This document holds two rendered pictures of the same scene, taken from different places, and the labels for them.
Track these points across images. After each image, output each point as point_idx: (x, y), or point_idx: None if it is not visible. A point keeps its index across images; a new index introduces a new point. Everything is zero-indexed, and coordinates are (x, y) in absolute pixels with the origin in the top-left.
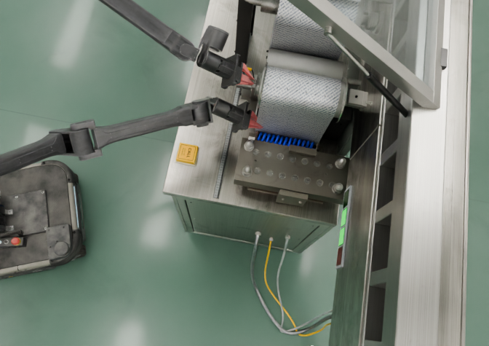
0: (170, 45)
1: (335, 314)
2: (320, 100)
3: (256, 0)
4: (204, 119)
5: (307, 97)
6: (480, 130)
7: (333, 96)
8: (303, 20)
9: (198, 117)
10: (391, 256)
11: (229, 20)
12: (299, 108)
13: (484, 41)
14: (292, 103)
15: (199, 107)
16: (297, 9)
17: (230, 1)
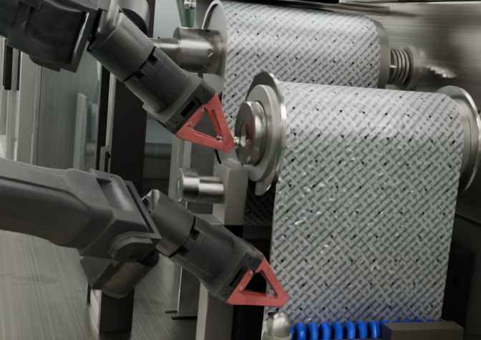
0: None
1: None
2: (419, 107)
3: (165, 39)
4: (137, 213)
5: (387, 102)
6: None
7: (438, 98)
8: (283, 36)
9: (119, 207)
10: None
11: (48, 290)
12: (381, 138)
13: None
14: (360, 120)
15: (114, 182)
16: (265, 16)
17: (35, 274)
